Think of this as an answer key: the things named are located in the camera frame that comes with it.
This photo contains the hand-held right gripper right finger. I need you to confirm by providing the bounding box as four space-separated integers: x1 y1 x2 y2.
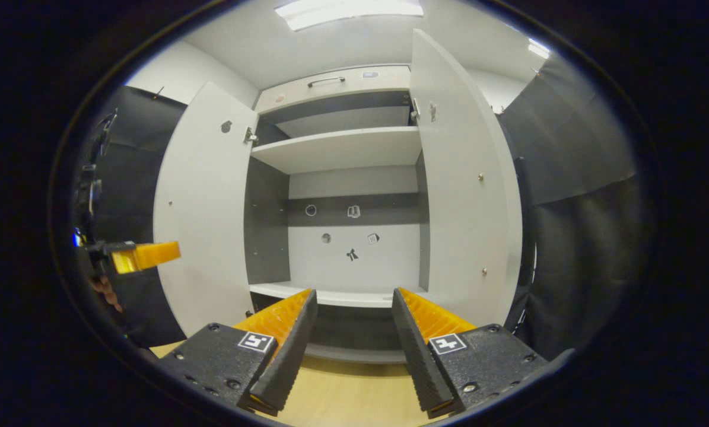
392 288 549 419

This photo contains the beige shoe cabinet door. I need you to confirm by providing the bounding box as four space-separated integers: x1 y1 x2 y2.
152 81 260 337
409 28 524 330

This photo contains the grey shoe cabinet body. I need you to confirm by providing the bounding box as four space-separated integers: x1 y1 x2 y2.
244 64 432 364

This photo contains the large ceiling light panel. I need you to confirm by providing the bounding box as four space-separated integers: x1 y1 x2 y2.
274 0 424 31

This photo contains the black backdrop cloth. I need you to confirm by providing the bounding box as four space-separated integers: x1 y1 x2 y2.
87 86 189 348
497 56 643 361

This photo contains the beige cabinet drawer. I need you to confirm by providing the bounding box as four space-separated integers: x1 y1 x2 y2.
253 64 412 114

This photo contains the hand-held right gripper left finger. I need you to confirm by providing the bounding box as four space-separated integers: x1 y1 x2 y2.
158 289 318 417

